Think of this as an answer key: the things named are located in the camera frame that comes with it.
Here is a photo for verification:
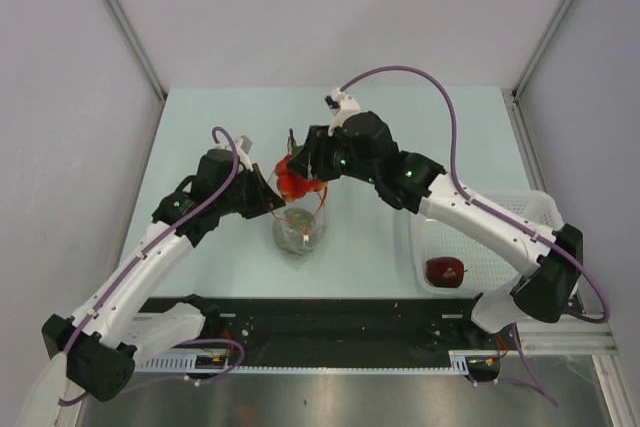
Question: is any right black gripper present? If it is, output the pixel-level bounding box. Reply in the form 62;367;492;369
288;124;378;185

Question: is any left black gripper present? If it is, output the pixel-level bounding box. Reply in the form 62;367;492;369
216;163;285;220

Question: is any fake red strawberries bunch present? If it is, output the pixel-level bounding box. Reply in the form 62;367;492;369
274;129;328;203

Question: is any clear zip top bag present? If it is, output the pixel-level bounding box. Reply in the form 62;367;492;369
269;164;329;267

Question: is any fake red apple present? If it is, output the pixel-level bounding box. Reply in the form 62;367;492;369
425;257;465;289

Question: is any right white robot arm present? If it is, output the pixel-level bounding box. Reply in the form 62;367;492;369
287;112;583;348

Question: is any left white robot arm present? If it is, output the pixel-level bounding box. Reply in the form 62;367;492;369
42;137;284;402

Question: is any fake green melon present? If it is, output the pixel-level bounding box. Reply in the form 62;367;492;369
272;207;321;255

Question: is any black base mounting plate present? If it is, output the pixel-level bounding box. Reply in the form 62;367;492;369
139;296;586;368

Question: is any white perforated plastic basket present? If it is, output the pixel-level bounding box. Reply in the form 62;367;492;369
409;190;564;298

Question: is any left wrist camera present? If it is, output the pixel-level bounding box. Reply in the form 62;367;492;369
235;135;253;154

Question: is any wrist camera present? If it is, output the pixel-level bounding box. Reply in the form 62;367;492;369
235;135;253;154
325;89;361;125

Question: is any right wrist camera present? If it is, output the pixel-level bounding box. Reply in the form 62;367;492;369
325;89;361;125

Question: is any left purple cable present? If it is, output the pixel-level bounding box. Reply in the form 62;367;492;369
57;126;249;407

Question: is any purple cable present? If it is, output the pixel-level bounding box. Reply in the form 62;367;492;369
342;65;611;407
57;126;249;407

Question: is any white slotted cable duct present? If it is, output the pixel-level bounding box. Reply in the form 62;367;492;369
135;350;505;378

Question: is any left aluminium frame post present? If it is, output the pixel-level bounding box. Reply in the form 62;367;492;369
101;0;168;105

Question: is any aluminium frame post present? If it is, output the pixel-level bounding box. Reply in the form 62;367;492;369
511;0;577;101
101;0;168;105

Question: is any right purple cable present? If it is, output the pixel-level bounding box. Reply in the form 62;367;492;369
342;65;611;407

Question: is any right aluminium frame post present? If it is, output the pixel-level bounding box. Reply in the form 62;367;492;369
511;0;577;101

